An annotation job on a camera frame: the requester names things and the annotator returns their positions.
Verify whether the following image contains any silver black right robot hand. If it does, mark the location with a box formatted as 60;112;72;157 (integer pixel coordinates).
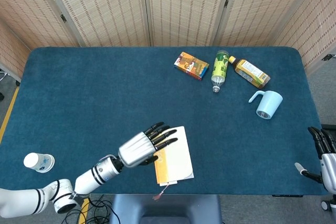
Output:
294;126;336;190

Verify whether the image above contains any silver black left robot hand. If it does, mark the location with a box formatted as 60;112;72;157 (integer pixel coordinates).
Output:
118;121;179;168

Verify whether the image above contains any white notebook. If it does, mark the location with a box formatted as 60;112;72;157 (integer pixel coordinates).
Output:
153;125;195;185

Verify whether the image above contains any light blue tasselled bookmark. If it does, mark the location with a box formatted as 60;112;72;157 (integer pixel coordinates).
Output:
153;182;178;201

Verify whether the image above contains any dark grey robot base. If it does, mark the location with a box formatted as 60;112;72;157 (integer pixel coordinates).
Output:
109;194;223;224

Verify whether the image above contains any dark blue table cloth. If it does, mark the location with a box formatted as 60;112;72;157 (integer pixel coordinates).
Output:
0;46;326;196

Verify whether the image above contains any yellow floor tape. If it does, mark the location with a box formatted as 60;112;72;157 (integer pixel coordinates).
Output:
78;197;90;224
0;87;19;142

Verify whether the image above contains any white paper cup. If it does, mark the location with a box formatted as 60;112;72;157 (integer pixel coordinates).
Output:
23;152;56;174

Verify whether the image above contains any orange snack carton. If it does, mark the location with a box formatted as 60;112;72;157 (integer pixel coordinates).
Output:
173;51;210;81

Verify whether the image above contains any clear bottle with green label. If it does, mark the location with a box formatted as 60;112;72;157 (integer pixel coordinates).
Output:
211;50;228;93

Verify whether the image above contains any yellow tea bottle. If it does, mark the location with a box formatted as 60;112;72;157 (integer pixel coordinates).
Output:
228;56;271;90

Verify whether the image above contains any woven folding screen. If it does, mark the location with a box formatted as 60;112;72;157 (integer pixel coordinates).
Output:
0;0;336;83

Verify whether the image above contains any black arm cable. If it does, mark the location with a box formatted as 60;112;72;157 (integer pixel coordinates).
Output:
64;194;116;224

